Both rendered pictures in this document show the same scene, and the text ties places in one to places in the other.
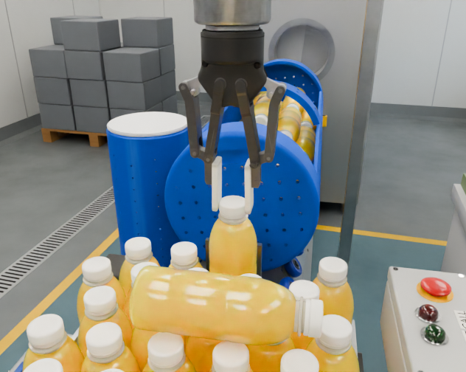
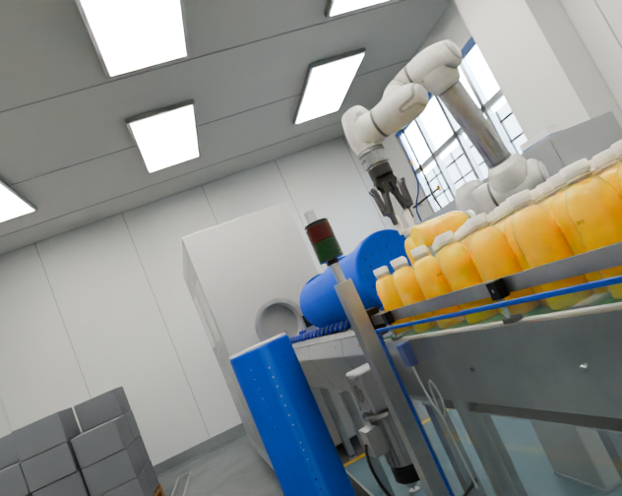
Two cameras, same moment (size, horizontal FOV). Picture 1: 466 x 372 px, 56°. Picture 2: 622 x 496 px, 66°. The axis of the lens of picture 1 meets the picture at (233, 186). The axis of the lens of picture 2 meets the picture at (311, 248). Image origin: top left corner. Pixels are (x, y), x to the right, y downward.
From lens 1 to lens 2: 127 cm
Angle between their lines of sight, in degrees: 43
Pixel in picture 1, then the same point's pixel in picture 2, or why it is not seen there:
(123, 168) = (263, 374)
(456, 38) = not seen: hidden behind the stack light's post
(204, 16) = (374, 160)
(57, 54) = (12, 470)
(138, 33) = (97, 410)
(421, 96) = not seen: hidden behind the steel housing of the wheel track
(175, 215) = (368, 286)
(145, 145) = (274, 346)
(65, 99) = not seen: outside the picture
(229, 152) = (377, 242)
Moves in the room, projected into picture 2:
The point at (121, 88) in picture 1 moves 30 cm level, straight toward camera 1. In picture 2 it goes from (101, 467) to (111, 465)
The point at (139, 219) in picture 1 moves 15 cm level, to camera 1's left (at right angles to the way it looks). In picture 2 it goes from (289, 409) to (259, 427)
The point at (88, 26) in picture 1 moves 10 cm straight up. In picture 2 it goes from (47, 421) to (43, 410)
